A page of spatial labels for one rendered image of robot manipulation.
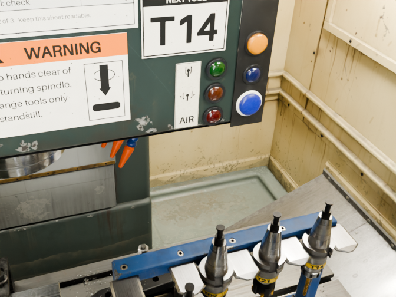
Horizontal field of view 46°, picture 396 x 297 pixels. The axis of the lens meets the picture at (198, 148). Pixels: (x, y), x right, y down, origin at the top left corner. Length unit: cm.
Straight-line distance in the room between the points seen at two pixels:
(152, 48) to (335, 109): 122
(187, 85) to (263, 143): 156
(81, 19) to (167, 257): 53
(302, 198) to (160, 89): 125
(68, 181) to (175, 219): 64
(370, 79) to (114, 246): 99
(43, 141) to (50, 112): 4
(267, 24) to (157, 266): 50
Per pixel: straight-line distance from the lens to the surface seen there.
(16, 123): 53
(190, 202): 198
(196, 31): 52
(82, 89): 52
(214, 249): 83
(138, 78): 52
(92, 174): 139
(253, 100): 58
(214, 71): 54
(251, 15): 54
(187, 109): 56
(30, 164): 72
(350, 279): 153
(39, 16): 48
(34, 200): 142
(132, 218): 156
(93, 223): 154
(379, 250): 157
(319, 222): 92
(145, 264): 88
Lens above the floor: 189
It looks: 35 degrees down
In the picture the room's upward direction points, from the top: 3 degrees clockwise
